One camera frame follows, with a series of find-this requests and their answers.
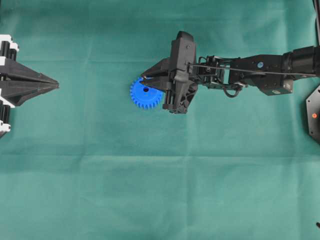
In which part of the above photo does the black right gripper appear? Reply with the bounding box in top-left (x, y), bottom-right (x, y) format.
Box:
top-left (139, 31), bottom-right (198, 114)

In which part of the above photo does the green table cloth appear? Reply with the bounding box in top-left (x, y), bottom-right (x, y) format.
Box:
top-left (0, 0), bottom-right (320, 240)

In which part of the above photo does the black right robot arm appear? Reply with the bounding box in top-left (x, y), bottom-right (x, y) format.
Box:
top-left (140, 31), bottom-right (320, 114)

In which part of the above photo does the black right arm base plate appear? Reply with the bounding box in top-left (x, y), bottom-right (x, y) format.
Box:
top-left (305, 86), bottom-right (320, 144)

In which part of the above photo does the thin black cable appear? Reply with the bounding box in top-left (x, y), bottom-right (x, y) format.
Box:
top-left (186, 62), bottom-right (320, 77)

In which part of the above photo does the blue plastic gear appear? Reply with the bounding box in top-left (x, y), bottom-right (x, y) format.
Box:
top-left (130, 77), bottom-right (163, 110)

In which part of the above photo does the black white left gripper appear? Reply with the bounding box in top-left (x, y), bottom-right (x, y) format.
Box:
top-left (0, 34), bottom-right (59, 138)

